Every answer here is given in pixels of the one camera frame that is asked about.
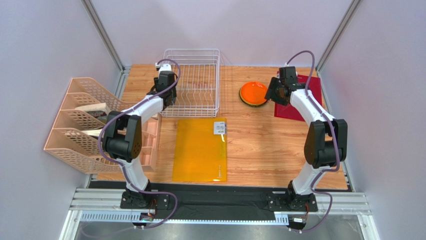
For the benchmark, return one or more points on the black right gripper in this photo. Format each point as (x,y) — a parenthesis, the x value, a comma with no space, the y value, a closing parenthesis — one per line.
(273,94)

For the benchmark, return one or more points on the book in file rack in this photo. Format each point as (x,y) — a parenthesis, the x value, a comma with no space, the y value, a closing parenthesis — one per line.
(99,111)
(93,132)

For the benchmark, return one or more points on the beige compartment desk organizer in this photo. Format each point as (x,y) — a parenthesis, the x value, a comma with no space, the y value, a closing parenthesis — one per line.
(151,130)

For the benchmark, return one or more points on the orange plate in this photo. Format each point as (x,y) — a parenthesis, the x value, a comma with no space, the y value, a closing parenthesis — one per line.
(253,92)

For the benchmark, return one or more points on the orange translucent folder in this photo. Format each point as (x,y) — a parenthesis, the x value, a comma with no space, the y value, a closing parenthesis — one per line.
(200,153)

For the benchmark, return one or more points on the beige file organizer rack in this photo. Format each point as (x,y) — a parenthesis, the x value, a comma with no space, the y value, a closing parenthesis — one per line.
(67,140)

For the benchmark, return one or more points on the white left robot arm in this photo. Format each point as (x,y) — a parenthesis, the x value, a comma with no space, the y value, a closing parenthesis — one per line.
(121,138)

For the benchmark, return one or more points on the aluminium front rail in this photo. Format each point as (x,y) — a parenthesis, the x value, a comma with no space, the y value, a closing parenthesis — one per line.
(101,205)

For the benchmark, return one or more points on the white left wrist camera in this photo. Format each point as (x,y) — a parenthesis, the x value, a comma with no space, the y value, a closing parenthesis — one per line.
(160,67)

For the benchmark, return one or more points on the white wire dish rack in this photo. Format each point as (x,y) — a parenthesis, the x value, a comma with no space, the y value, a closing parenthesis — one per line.
(198,90)

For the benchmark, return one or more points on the green plate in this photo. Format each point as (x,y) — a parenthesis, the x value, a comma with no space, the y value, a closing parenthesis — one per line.
(254,105)

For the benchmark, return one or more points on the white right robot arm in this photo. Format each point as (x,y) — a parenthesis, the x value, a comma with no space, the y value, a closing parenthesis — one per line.
(326,142)

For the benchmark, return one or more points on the red folder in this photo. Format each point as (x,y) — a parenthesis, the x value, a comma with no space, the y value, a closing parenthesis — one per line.
(290,112)

